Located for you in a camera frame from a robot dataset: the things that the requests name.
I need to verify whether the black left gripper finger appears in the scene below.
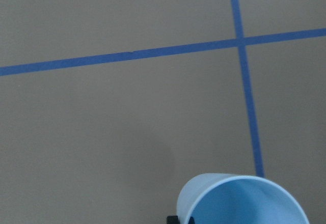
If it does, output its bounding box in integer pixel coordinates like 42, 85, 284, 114
167, 215, 180, 224

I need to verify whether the light blue cup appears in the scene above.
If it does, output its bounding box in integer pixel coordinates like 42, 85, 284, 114
176, 173, 309, 223

